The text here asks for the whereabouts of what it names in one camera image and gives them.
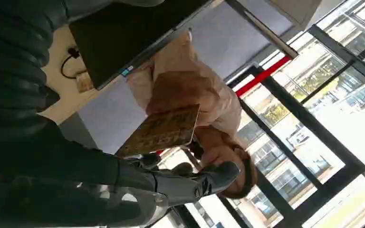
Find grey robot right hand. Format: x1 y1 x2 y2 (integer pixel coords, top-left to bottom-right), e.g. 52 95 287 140
0 0 241 228

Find tan patterned card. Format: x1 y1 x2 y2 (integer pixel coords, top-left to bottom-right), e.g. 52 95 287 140
75 71 94 94

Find person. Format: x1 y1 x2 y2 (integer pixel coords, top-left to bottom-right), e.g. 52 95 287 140
126 29 259 200

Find dark grey laptop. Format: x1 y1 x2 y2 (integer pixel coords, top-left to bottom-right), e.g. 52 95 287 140
68 0 215 91

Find person's hand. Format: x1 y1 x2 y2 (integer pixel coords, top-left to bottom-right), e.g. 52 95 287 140
146 71 221 116

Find black cable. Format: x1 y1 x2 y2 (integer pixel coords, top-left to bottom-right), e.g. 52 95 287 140
60 47 81 80

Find red strip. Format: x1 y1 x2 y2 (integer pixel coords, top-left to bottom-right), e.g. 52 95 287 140
234 55 292 98

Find ribbed grey right arm sleeve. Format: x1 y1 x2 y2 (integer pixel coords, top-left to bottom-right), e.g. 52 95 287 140
0 0 67 143

